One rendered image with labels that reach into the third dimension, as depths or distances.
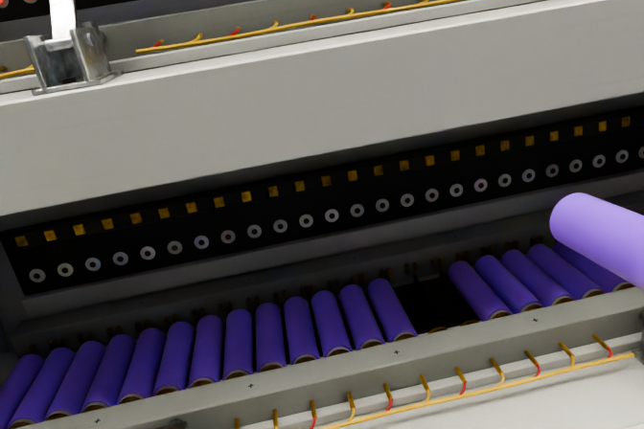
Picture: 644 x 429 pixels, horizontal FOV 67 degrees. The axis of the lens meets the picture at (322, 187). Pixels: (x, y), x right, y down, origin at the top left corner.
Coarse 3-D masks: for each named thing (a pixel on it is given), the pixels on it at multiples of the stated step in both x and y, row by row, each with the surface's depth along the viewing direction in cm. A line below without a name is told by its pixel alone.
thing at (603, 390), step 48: (528, 192) 40; (576, 192) 40; (336, 240) 39; (384, 240) 39; (96, 288) 37; (144, 288) 38; (0, 384) 34; (528, 384) 27; (576, 384) 26; (624, 384) 26
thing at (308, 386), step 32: (512, 320) 28; (544, 320) 28; (576, 320) 27; (608, 320) 28; (640, 320) 28; (352, 352) 28; (384, 352) 27; (416, 352) 27; (448, 352) 27; (480, 352) 27; (512, 352) 27; (544, 352) 28; (224, 384) 27; (256, 384) 27; (288, 384) 26; (320, 384) 26; (352, 384) 26; (384, 384) 27; (416, 384) 27; (512, 384) 26; (96, 416) 26; (128, 416) 26; (160, 416) 26; (192, 416) 26; (224, 416) 26; (256, 416) 26; (352, 416) 25; (384, 416) 25
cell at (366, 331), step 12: (348, 288) 35; (360, 288) 35; (348, 300) 34; (360, 300) 33; (348, 312) 33; (360, 312) 32; (372, 312) 33; (348, 324) 32; (360, 324) 31; (372, 324) 31; (360, 336) 30; (372, 336) 29; (360, 348) 30
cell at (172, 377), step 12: (180, 324) 34; (168, 336) 33; (180, 336) 33; (192, 336) 33; (168, 348) 32; (180, 348) 32; (192, 348) 33; (168, 360) 30; (180, 360) 30; (168, 372) 29; (180, 372) 30; (156, 384) 29; (168, 384) 28; (180, 384) 29
